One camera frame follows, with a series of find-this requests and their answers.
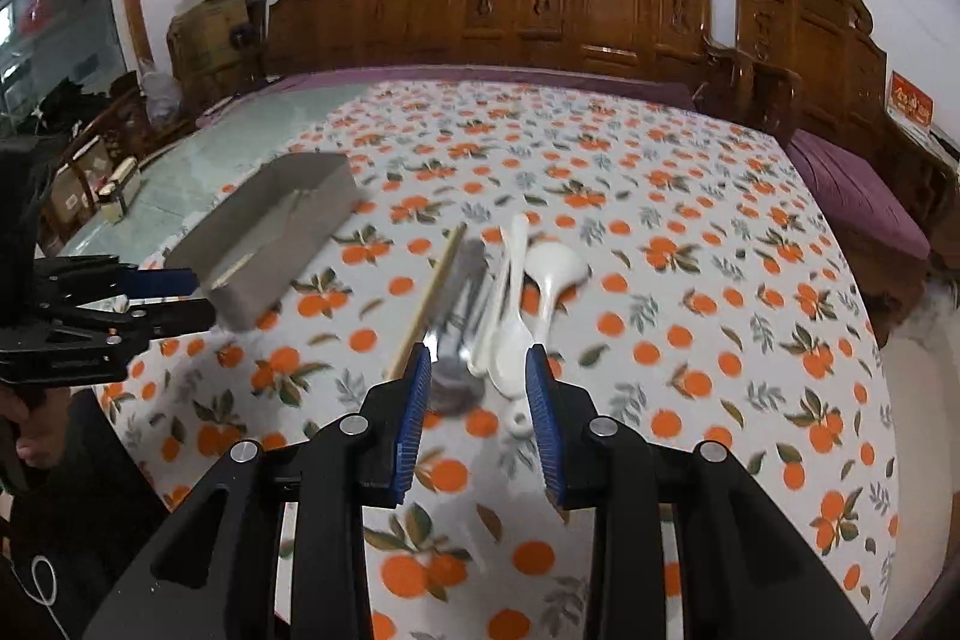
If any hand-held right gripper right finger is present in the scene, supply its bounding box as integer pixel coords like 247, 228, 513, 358
525, 344, 875, 640

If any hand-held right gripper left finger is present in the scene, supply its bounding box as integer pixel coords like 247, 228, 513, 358
82, 346, 434, 640

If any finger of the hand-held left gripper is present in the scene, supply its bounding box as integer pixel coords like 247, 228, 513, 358
34, 256, 200, 311
0, 299, 218, 384

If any metal spoon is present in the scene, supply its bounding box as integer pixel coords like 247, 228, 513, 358
426, 340, 487, 417
439, 239, 492, 348

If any metal tray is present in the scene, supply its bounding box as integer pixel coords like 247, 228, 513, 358
163, 151, 359, 333

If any white plastic ladle spoon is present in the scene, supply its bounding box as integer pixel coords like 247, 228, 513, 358
521, 242, 591, 348

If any person's left hand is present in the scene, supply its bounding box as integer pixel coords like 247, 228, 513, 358
0, 385, 72, 470

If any small cardboard box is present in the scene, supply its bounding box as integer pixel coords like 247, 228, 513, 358
41, 137, 113, 236

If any cream box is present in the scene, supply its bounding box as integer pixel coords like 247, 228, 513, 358
100, 156, 145, 223

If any low wooden chair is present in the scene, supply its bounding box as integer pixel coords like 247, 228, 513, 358
41, 81, 197, 240

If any clear plastic bag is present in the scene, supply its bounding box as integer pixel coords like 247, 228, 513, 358
141, 70, 182, 122

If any window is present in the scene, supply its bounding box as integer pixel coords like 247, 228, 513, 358
0, 0, 134, 112

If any orange print tablecloth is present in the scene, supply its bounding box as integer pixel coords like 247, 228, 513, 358
94, 77, 901, 640

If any person's dark clothing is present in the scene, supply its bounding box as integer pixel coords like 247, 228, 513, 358
0, 385, 192, 640

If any large cardboard box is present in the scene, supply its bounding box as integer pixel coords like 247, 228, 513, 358
169, 2, 260, 90

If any purple armchair cushion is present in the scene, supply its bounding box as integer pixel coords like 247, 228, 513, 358
784, 128, 932, 275

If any carved wooden armchair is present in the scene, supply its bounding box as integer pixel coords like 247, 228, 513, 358
694, 0, 960, 341

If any red sign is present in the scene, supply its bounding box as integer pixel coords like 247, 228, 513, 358
885, 71, 935, 127

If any white cord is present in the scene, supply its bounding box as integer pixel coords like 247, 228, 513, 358
28, 554, 72, 640

